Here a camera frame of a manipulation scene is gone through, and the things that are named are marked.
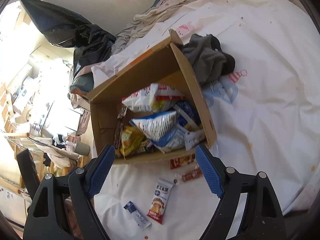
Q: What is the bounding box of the small clear red candy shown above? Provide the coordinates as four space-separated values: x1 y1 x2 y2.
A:
174 167 202 184

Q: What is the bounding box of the small blue white sachet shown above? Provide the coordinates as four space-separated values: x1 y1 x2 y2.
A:
124 201 151 230

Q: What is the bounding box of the white rice cracker packet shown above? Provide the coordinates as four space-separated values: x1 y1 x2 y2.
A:
147 179 173 224

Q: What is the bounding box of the yellow chip bag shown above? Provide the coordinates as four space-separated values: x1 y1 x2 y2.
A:
119 126 145 158

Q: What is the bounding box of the dark brown snack stick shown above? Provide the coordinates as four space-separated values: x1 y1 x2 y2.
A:
113 107 128 158

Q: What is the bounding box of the blue yellow snack packet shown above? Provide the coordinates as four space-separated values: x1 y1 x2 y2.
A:
173 100 202 132

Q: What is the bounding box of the white blue chip bag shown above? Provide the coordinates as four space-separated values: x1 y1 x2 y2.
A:
130 111 178 141

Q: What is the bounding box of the white red snack bag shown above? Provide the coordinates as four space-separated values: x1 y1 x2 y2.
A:
122 83 185 113

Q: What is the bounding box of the red brown snack packet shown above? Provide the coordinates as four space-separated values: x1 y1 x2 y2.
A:
170 154 195 170

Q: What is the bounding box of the white printed bed sheet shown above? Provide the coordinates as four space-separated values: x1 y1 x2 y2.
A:
95 0 319 239

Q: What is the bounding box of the black plastic bag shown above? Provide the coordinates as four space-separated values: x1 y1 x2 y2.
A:
21 0 116 76

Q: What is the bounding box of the grey dark cloth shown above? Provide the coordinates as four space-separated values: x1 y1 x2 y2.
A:
180 34 235 86

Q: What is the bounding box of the crumpled floral blanket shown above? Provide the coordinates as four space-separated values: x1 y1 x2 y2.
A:
112 0 196 54

